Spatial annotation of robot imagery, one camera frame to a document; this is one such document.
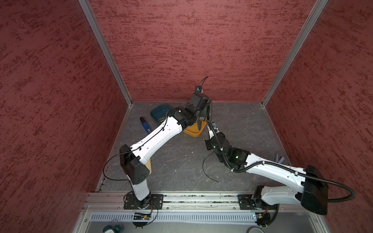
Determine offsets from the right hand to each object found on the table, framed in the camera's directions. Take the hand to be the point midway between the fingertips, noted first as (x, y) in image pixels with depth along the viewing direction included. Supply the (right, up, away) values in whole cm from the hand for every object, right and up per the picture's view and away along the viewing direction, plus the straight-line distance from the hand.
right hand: (209, 134), depth 78 cm
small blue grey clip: (+46, -17, +10) cm, 51 cm away
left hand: (-6, +15, -1) cm, 16 cm away
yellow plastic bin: (-8, 0, +19) cm, 20 cm away
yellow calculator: (-35, -20, +7) cm, 41 cm away
